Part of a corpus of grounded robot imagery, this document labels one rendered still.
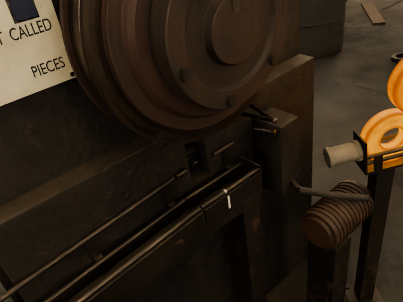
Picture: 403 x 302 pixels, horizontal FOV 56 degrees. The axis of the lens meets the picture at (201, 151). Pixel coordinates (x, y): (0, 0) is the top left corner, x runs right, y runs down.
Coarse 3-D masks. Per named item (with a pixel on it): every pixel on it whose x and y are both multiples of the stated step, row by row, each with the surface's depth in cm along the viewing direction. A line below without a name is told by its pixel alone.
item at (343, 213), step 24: (360, 192) 111; (312, 216) 107; (336, 216) 104; (360, 216) 108; (312, 240) 110; (336, 240) 104; (312, 264) 121; (336, 264) 113; (312, 288) 127; (336, 288) 120
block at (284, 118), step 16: (272, 112) 102; (272, 128) 98; (288, 128) 97; (256, 144) 106; (272, 144) 100; (288, 144) 100; (272, 160) 103; (288, 160) 103; (272, 176) 107; (288, 176) 106; (288, 192) 109
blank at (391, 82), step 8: (400, 64) 80; (392, 72) 81; (400, 72) 79; (392, 80) 81; (400, 80) 79; (392, 88) 81; (400, 88) 80; (392, 96) 82; (400, 96) 82; (400, 104) 83
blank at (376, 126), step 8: (384, 112) 98; (392, 112) 97; (400, 112) 97; (368, 120) 100; (376, 120) 98; (384, 120) 97; (392, 120) 97; (400, 120) 97; (368, 128) 99; (376, 128) 98; (384, 128) 98; (392, 128) 99; (400, 128) 99; (368, 136) 99; (376, 136) 99; (400, 136) 102; (368, 144) 100; (376, 144) 101; (384, 144) 104; (392, 144) 103; (400, 144) 102; (368, 152) 102; (376, 152) 102; (400, 152) 103; (392, 160) 104
